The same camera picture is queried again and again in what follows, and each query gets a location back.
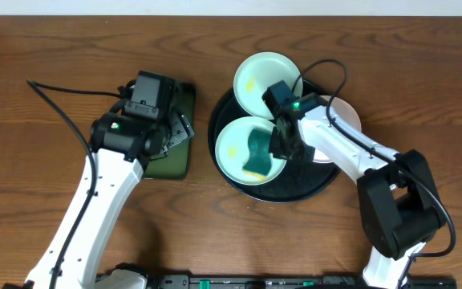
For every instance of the green yellow sponge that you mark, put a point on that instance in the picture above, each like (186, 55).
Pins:
(259, 161)

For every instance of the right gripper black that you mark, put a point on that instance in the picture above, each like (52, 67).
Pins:
(277, 143)

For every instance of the black round tray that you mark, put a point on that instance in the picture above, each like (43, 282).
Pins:
(296, 182)

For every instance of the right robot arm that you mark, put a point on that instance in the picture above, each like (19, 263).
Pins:
(398, 200)

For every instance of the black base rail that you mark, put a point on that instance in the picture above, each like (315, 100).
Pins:
(186, 282)

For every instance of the black rectangular tray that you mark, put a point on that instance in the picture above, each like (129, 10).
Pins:
(174, 164)

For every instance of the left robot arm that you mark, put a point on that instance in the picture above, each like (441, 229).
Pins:
(121, 149)

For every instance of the mint plate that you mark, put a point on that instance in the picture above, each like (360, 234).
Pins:
(232, 152)
(256, 74)

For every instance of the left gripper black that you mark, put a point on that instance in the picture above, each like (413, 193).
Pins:
(179, 129)

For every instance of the pink plate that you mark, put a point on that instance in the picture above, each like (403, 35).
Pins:
(347, 113)

